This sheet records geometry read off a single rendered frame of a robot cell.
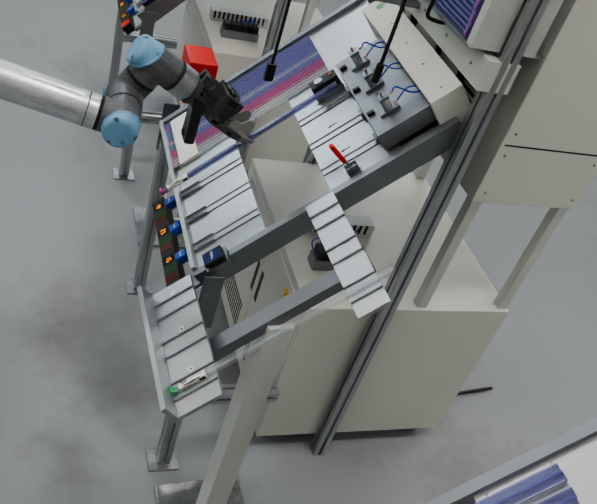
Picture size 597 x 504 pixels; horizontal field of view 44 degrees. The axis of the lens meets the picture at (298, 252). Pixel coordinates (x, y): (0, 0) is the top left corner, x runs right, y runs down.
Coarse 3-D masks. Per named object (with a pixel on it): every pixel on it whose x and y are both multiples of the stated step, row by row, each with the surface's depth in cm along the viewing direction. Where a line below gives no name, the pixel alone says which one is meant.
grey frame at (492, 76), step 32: (544, 0) 144; (448, 32) 166; (512, 32) 149; (480, 64) 154; (512, 64) 152; (480, 96) 159; (480, 128) 162; (160, 160) 235; (448, 160) 169; (448, 192) 173; (416, 224) 181; (416, 256) 185; (384, 288) 195; (384, 320) 199; (352, 384) 216; (160, 448) 211; (320, 448) 233
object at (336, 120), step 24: (336, 24) 213; (360, 24) 207; (336, 48) 205; (336, 72) 199; (336, 96) 192; (312, 120) 191; (336, 120) 187; (360, 120) 182; (312, 144) 185; (336, 144) 181; (360, 144) 177; (336, 168) 176
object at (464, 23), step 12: (444, 0) 162; (456, 0) 158; (468, 0) 153; (480, 0) 149; (444, 12) 162; (456, 12) 157; (468, 12) 153; (456, 24) 157; (468, 24) 153; (468, 36) 154
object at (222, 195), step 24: (192, 168) 204; (216, 168) 199; (240, 168) 194; (192, 192) 197; (216, 192) 192; (240, 192) 187; (192, 216) 191; (216, 216) 187; (240, 216) 182; (192, 240) 186; (216, 240) 181; (240, 240) 177
